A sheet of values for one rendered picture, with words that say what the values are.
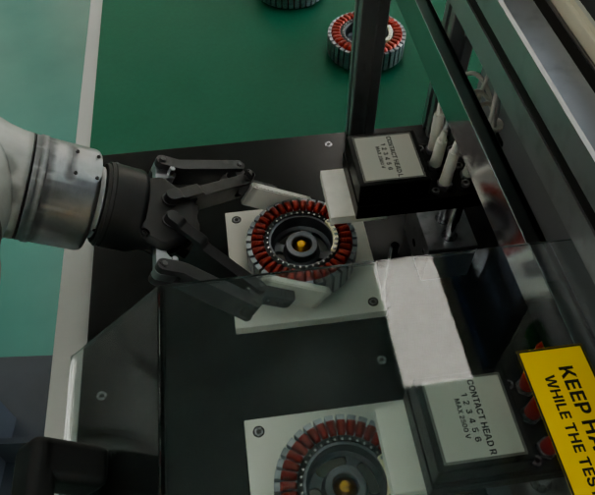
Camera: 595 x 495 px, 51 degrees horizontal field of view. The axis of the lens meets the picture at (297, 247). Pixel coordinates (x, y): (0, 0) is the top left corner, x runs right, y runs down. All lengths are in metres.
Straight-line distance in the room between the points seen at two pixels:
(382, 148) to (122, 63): 0.51
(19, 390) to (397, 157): 1.16
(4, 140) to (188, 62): 0.48
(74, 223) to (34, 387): 1.03
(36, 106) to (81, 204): 1.68
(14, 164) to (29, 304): 1.17
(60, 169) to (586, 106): 0.38
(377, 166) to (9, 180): 0.30
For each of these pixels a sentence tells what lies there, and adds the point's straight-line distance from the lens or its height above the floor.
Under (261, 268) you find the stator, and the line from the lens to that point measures 0.61.
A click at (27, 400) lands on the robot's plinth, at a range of 1.53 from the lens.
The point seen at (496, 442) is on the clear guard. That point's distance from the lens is 0.27.
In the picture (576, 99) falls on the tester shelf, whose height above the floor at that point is 1.12.
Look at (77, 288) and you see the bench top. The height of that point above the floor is 0.75.
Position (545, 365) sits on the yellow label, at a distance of 0.29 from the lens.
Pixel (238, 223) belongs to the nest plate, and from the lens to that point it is 0.69.
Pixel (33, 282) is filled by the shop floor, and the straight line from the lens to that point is 1.72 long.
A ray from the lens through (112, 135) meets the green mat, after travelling 0.86.
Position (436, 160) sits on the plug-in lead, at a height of 0.91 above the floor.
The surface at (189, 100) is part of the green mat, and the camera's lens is 0.89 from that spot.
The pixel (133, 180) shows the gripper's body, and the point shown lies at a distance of 0.55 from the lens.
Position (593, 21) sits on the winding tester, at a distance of 0.37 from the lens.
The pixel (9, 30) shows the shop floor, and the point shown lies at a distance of 2.58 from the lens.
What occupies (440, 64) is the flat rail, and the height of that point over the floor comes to 1.04.
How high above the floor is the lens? 1.31
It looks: 53 degrees down
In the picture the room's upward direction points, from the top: straight up
